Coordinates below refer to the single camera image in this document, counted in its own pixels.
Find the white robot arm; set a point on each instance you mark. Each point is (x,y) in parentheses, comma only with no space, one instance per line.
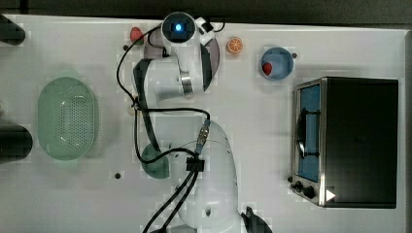
(185,145)

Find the red fruit in bowl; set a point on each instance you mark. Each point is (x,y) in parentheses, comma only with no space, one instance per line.
(267,68)

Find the orange slice toy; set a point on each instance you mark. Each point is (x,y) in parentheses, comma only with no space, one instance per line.
(234,45)

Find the blue bowl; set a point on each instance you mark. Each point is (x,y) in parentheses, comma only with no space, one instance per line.
(281,60)

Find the red strawberry toy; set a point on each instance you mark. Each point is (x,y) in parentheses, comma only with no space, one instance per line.
(136,36)

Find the green perforated strainer basket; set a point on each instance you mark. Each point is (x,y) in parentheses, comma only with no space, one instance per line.
(66,118)

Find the black toaster oven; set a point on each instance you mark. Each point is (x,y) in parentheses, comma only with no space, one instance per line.
(345,142)

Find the black cylinder lower left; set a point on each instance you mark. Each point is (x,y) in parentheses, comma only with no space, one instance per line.
(15,143)

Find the black cylinder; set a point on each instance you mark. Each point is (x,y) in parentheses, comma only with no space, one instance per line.
(10,32)
(15,143)

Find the black cylinder upper left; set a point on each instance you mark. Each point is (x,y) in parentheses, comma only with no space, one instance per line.
(10,32)

